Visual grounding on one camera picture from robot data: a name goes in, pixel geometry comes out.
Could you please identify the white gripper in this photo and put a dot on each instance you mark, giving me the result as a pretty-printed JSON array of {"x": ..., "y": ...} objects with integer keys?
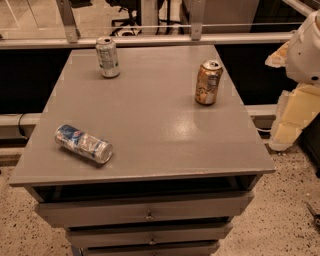
[{"x": 305, "y": 56}]

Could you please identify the green white 7up can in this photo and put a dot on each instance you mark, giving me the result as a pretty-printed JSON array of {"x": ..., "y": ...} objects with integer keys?
[{"x": 107, "y": 57}]

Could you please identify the orange brown soda can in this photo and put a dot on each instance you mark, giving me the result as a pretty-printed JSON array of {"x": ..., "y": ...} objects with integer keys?
[{"x": 208, "y": 80}]

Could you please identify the blue silver redbull can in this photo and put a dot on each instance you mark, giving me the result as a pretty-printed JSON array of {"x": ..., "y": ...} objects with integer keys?
[{"x": 83, "y": 144}]

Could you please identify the dark tool on floor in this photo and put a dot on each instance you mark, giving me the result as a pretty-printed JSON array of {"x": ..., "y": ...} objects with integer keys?
[{"x": 315, "y": 215}]

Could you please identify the grey drawer cabinet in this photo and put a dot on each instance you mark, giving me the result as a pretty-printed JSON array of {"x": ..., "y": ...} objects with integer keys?
[{"x": 164, "y": 142}]

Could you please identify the black office chair base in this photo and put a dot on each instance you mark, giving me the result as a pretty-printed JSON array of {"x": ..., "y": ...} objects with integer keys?
[{"x": 144, "y": 17}]

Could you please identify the bottom grey drawer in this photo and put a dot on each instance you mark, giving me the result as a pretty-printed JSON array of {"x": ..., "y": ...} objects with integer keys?
[{"x": 200, "y": 248}]

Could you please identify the grey drawer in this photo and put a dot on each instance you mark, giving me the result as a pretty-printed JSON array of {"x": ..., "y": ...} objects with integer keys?
[
  {"x": 144, "y": 209},
  {"x": 200, "y": 248},
  {"x": 149, "y": 235}
]

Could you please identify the middle grey drawer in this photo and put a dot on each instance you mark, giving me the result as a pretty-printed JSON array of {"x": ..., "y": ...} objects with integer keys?
[{"x": 149, "y": 235}]

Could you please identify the top grey drawer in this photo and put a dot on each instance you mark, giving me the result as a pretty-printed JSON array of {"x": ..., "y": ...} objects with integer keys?
[{"x": 144, "y": 209}]

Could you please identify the metal railing frame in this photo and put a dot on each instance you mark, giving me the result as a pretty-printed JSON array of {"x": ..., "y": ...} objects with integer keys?
[{"x": 43, "y": 24}]

